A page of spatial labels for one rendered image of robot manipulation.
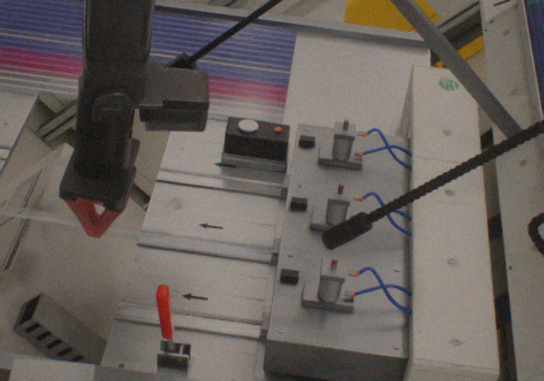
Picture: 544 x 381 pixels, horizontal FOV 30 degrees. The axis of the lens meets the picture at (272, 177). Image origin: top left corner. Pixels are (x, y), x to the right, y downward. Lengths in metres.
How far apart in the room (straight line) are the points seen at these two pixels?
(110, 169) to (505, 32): 0.56
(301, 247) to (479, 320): 0.20
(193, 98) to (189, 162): 0.25
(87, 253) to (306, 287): 0.68
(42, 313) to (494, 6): 0.74
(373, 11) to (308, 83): 2.96
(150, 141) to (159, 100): 1.68
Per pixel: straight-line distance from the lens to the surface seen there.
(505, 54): 1.30
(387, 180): 1.15
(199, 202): 1.18
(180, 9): 1.50
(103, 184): 1.05
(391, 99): 1.38
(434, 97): 1.26
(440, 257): 1.04
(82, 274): 1.60
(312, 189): 1.12
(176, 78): 1.00
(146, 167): 2.72
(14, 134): 1.28
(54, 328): 1.45
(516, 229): 1.06
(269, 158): 1.22
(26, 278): 1.52
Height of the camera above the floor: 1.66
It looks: 29 degrees down
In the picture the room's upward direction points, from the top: 59 degrees clockwise
